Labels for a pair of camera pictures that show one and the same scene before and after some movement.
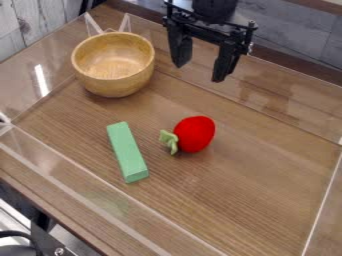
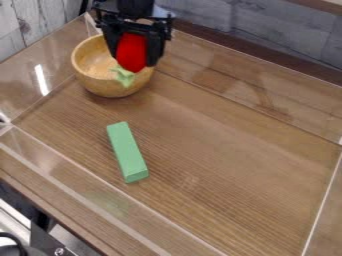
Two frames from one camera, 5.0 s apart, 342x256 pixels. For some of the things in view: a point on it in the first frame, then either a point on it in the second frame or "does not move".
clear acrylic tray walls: (225, 167) does not move
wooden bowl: (114, 62) does not move
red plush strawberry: (193, 134) to (131, 53)
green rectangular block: (127, 152) does not move
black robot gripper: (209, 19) to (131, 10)
